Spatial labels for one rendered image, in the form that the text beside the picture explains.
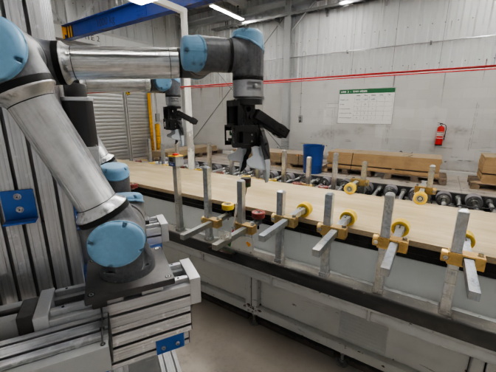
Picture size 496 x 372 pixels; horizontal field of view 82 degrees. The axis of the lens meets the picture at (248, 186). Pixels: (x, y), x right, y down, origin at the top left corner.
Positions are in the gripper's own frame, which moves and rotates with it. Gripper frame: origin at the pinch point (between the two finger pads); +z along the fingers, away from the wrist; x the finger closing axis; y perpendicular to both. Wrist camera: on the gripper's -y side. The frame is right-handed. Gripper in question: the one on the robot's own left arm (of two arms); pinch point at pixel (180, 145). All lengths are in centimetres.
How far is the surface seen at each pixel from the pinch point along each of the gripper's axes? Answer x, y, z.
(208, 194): -9.6, -17.6, 31.2
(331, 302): 56, -59, 76
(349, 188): 2, -122, 37
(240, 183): 11.7, -29.4, 20.9
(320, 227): 52, -52, 36
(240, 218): 11, -29, 41
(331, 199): 55, -55, 22
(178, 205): -32, -4, 43
